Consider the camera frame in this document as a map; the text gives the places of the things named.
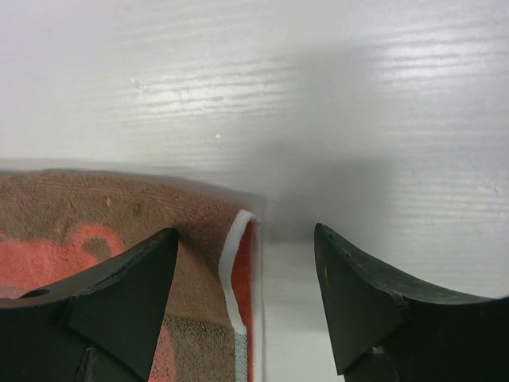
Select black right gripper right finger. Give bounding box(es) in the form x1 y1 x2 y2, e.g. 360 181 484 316
314 224 508 381

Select brown red checked towel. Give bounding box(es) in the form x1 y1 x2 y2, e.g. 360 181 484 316
1 171 261 381

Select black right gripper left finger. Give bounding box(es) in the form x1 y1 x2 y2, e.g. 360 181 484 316
1 228 178 381

